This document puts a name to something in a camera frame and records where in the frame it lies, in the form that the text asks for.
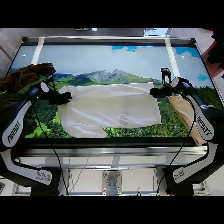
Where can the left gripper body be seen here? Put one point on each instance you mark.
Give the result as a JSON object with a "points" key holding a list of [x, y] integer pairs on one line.
{"points": [[60, 98]]}

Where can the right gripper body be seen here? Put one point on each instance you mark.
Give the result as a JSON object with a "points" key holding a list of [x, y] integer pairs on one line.
{"points": [[159, 92]]}

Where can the white garment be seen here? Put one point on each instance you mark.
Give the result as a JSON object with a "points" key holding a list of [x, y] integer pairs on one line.
{"points": [[110, 108]]}

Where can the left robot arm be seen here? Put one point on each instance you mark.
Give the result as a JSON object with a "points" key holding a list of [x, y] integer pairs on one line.
{"points": [[15, 128]]}

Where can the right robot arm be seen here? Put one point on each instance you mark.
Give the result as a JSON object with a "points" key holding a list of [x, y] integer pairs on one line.
{"points": [[203, 125]]}

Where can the beige garment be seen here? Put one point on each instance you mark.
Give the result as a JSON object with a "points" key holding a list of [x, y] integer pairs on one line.
{"points": [[182, 111]]}

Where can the brown garment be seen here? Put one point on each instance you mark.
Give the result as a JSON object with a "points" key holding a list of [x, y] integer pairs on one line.
{"points": [[25, 75]]}

